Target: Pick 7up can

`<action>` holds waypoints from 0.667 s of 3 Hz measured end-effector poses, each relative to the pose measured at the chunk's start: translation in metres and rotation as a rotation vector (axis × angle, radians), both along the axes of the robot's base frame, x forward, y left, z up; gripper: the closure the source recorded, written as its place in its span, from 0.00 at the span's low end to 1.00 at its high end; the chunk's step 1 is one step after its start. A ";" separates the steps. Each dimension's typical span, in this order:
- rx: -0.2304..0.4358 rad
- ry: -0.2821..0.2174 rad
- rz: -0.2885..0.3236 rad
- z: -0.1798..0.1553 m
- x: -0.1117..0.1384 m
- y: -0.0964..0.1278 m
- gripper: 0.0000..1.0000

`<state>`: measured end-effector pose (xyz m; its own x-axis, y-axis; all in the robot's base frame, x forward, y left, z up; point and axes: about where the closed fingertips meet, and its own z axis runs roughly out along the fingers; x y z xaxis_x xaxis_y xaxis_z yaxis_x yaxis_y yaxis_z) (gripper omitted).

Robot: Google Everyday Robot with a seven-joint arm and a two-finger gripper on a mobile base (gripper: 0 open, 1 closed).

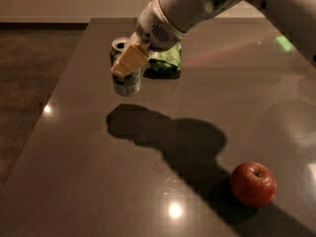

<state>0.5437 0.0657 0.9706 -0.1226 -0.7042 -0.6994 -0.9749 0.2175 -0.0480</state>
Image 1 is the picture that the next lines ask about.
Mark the silver green 7up can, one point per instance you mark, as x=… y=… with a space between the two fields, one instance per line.
x=129 y=85

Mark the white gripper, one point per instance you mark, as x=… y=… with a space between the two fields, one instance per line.
x=154 y=33

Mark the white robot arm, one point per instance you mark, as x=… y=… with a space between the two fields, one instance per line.
x=295 y=19

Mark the red apple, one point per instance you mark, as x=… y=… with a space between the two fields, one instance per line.
x=253 y=184

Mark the crumpled green chip bag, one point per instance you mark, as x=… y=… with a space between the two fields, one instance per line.
x=166 y=61

